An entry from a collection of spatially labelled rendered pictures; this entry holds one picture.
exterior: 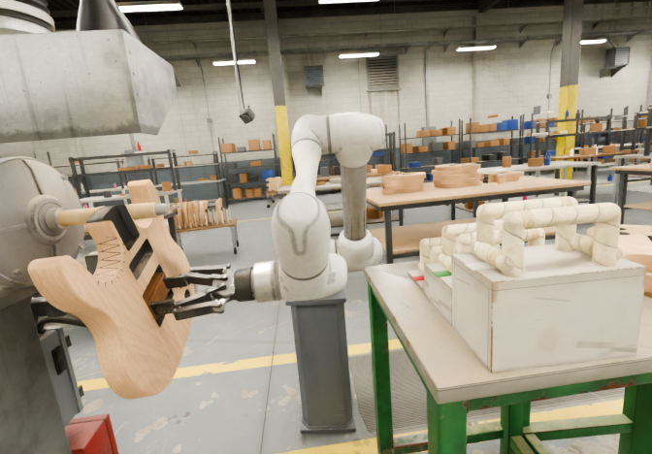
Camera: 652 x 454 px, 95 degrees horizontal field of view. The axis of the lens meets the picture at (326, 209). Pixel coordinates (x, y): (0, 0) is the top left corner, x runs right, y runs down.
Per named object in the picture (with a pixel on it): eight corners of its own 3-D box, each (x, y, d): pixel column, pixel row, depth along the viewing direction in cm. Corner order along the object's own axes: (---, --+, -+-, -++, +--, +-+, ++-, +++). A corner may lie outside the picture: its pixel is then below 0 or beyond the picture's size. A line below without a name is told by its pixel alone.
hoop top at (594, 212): (510, 232, 49) (511, 214, 49) (498, 228, 52) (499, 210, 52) (625, 221, 50) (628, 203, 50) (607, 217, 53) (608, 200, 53)
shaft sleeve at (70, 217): (54, 215, 58) (65, 207, 60) (63, 229, 59) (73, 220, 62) (151, 207, 59) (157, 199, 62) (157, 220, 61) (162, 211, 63)
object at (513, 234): (509, 277, 51) (510, 223, 49) (497, 271, 54) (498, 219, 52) (527, 275, 51) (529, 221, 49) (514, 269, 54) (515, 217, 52)
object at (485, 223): (481, 261, 59) (482, 213, 57) (472, 255, 62) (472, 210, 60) (497, 259, 59) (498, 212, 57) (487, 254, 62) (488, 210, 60)
